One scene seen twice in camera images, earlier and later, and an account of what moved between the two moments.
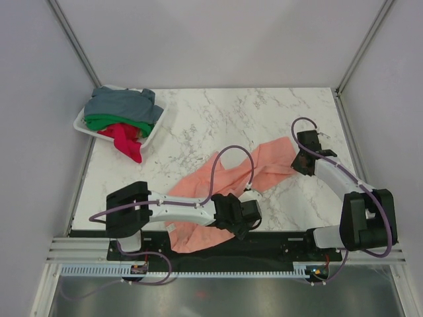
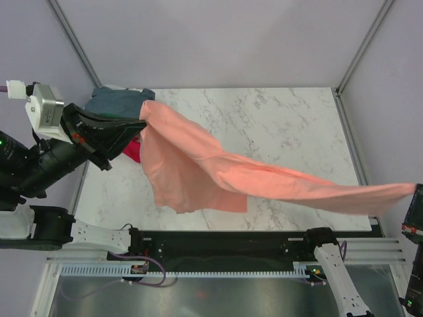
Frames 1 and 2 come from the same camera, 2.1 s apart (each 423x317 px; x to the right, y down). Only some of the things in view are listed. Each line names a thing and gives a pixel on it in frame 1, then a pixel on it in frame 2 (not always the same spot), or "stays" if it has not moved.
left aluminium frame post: (67, 28) stays
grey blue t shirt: (133, 104) stays
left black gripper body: (240, 230) → (58, 159)
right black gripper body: (297, 164) → (416, 232)
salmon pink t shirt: (273, 160) → (191, 172)
